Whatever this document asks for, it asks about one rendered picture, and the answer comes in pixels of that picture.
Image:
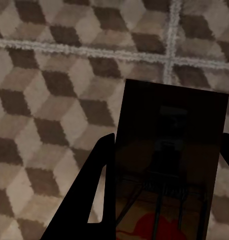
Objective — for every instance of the mousetrap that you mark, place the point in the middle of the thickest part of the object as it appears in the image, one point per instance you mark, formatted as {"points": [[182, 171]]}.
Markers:
{"points": [[167, 151]]}

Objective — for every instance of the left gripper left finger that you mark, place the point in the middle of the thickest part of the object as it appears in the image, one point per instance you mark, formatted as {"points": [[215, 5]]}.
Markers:
{"points": [[70, 221]]}

